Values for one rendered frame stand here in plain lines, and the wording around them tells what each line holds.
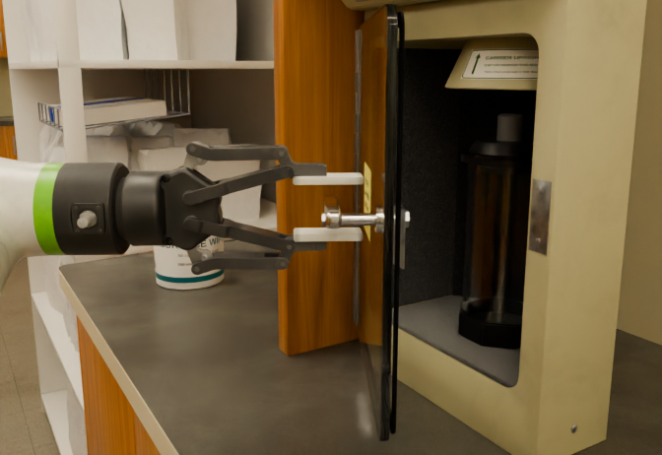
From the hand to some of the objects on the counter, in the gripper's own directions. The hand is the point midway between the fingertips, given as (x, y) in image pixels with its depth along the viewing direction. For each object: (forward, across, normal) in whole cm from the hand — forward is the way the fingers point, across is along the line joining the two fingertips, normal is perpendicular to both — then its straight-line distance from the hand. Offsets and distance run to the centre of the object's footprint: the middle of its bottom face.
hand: (331, 207), depth 67 cm
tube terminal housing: (+24, -26, +13) cm, 38 cm away
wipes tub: (-24, -26, +57) cm, 68 cm away
